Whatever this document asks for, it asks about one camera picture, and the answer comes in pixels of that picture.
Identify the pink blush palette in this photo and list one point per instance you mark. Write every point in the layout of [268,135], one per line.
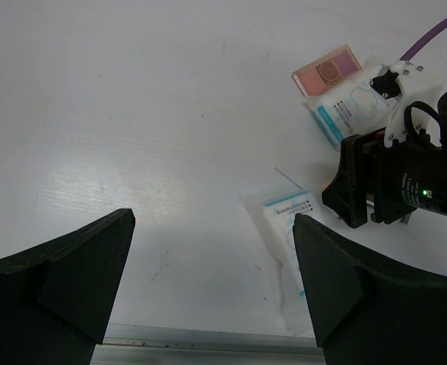
[324,73]

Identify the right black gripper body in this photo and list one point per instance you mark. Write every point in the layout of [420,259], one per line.
[380,184]

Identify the thin white applicator stick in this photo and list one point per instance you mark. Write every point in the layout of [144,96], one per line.
[290,177]

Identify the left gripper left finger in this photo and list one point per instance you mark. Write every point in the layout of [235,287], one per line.
[56,298]

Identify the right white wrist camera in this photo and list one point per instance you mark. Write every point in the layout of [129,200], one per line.
[405,83]

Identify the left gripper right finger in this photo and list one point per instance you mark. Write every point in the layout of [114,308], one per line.
[365,307]

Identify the cotton pad packet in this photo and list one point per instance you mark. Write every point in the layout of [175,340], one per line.
[353,107]
[273,214]

